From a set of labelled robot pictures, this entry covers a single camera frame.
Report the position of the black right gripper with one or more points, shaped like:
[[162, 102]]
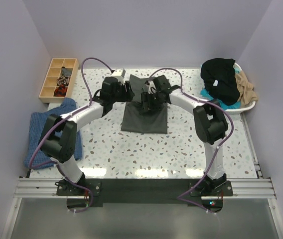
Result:
[[146, 97]]

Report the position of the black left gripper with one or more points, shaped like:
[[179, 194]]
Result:
[[128, 95]]

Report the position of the grey t shirt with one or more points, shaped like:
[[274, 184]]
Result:
[[136, 121]]

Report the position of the blue checked shirt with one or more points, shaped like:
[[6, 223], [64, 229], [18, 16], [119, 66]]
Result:
[[37, 122]]

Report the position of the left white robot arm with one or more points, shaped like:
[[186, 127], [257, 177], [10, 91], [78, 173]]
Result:
[[58, 139]]

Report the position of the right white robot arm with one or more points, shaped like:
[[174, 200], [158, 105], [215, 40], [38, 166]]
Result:
[[209, 119]]

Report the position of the grey sock in tray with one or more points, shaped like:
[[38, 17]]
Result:
[[67, 72]]

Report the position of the patterned sock in tray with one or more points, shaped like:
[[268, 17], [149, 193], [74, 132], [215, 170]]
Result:
[[62, 80]]

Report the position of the red black sock in tray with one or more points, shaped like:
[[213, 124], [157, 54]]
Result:
[[60, 91]]

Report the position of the wooden compartment tray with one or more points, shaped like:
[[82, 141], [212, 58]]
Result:
[[53, 73]]

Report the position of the black garment in basket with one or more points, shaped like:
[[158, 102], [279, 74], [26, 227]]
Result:
[[218, 75]]

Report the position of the white perforated laundry basket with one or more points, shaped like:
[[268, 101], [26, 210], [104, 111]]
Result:
[[235, 108]]

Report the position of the beige garment in basket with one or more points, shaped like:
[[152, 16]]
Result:
[[245, 88]]

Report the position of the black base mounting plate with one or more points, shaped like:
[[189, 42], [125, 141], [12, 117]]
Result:
[[97, 192]]

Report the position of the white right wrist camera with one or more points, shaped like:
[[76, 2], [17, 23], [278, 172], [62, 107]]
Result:
[[151, 88]]

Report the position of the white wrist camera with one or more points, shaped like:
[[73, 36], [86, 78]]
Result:
[[119, 74], [151, 88]]

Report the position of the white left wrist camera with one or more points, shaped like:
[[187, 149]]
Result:
[[119, 74]]

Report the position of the aluminium front frame rail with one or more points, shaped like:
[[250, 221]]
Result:
[[242, 188]]

